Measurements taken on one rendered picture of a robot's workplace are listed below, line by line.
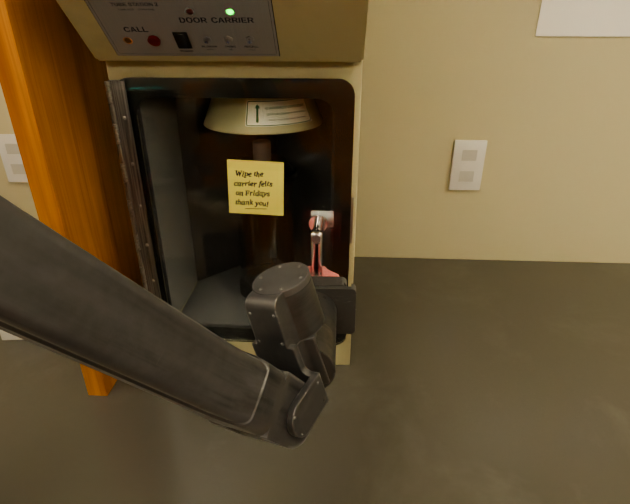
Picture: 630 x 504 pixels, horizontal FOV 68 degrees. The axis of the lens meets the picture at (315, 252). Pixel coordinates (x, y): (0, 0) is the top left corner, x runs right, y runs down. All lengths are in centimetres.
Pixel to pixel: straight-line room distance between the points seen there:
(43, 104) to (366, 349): 60
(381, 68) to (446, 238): 42
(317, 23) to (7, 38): 33
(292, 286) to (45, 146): 36
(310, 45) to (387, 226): 65
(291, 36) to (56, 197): 34
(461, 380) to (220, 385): 51
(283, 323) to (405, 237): 76
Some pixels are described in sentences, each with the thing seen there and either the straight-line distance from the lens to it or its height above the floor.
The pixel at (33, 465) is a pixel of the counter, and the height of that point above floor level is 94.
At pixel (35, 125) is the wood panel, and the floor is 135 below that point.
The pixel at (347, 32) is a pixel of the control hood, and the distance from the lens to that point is 56.
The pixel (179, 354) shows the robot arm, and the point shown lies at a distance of 34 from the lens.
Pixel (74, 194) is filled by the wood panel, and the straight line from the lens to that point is 70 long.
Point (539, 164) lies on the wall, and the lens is 117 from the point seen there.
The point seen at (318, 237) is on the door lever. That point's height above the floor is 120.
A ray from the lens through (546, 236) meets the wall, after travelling 125.
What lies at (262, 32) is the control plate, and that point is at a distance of 56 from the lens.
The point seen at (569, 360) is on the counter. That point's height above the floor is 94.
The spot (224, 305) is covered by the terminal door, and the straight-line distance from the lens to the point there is 74.
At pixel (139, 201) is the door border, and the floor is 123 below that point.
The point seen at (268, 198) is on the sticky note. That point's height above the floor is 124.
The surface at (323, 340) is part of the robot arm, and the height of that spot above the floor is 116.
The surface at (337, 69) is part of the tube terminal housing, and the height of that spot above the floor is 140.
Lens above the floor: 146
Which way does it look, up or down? 27 degrees down
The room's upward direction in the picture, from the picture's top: straight up
